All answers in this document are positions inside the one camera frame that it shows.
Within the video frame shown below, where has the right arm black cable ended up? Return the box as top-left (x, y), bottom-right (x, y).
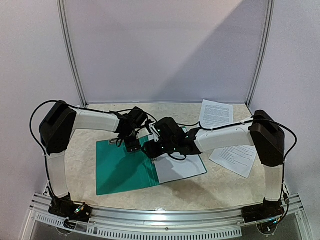
top-left (167, 119), bottom-right (298, 203)

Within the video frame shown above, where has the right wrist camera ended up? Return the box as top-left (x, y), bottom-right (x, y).
top-left (148, 122), bottom-right (161, 142)

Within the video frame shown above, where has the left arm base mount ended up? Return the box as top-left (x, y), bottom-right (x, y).
top-left (48, 194), bottom-right (93, 223)

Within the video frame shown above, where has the aluminium frame post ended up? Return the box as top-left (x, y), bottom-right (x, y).
top-left (57, 0), bottom-right (88, 107)
top-left (245, 0), bottom-right (275, 109)

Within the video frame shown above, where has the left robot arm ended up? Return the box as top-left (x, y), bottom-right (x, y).
top-left (39, 101), bottom-right (149, 217)

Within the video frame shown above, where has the printed paper sheet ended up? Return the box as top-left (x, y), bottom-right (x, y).
top-left (154, 154), bottom-right (208, 184)
top-left (198, 99), bottom-right (234, 129)
top-left (209, 146), bottom-right (257, 179)

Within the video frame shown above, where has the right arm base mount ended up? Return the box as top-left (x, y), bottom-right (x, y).
top-left (241, 199), bottom-right (290, 224)

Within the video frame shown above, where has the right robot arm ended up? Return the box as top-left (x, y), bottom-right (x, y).
top-left (142, 110), bottom-right (285, 218)

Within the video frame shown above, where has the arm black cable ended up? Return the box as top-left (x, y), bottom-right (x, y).
top-left (167, 119), bottom-right (298, 203)
top-left (29, 99), bottom-right (158, 186)

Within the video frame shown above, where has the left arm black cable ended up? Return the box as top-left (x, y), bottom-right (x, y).
top-left (29, 99), bottom-right (158, 186)

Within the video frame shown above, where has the folder cover metal clip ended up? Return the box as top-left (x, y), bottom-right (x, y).
top-left (108, 138), bottom-right (120, 145)

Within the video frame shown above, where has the green file folder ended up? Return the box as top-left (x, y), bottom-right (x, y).
top-left (95, 140), bottom-right (161, 196)

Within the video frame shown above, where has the left aluminium frame post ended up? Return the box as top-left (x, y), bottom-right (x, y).
top-left (57, 0), bottom-right (88, 107)

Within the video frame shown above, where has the right aluminium frame post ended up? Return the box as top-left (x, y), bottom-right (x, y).
top-left (245, 0), bottom-right (275, 109)

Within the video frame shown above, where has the aluminium front rail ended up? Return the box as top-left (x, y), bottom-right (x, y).
top-left (23, 193), bottom-right (311, 240)

